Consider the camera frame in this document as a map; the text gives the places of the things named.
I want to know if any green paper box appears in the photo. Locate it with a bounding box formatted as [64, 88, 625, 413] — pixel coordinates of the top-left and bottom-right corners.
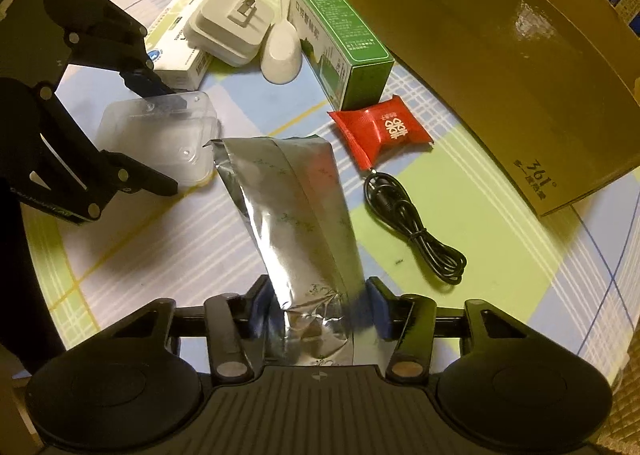
[291, 0, 396, 108]

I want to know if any black cable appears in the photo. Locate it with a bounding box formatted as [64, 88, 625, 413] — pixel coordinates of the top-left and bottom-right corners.
[362, 170, 469, 286]

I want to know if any silver foil bag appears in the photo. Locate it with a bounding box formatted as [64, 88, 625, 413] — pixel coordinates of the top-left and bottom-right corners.
[207, 134, 374, 369]

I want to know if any brown cardboard box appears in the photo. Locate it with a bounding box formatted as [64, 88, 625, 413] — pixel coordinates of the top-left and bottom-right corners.
[300, 0, 640, 218]

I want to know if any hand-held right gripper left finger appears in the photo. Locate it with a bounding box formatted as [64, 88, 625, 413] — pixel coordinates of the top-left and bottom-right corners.
[101, 275, 276, 383]

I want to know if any red candy packet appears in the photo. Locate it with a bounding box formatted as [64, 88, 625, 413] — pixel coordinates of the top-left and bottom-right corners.
[327, 95, 435, 171]

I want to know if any checkered cloth desktop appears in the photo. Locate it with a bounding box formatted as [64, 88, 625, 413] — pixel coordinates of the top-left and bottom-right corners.
[25, 0, 640, 378]

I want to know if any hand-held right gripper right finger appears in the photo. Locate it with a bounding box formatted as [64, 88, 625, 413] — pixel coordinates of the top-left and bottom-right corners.
[365, 277, 544, 382]

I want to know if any white ceramic spoon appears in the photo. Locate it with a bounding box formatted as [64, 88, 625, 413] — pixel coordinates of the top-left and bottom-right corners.
[260, 0, 305, 84]

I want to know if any white medicine box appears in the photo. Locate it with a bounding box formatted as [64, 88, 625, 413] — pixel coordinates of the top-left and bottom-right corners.
[144, 0, 214, 91]

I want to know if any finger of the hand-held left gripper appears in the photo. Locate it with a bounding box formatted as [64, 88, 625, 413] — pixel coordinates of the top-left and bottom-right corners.
[59, 10, 184, 108]
[27, 82, 180, 226]

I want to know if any clear plastic box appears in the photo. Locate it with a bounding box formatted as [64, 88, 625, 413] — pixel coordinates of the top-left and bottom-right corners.
[95, 91, 224, 188]

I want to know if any white plug charger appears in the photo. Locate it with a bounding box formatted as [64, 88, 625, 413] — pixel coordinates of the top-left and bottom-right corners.
[182, 0, 277, 68]

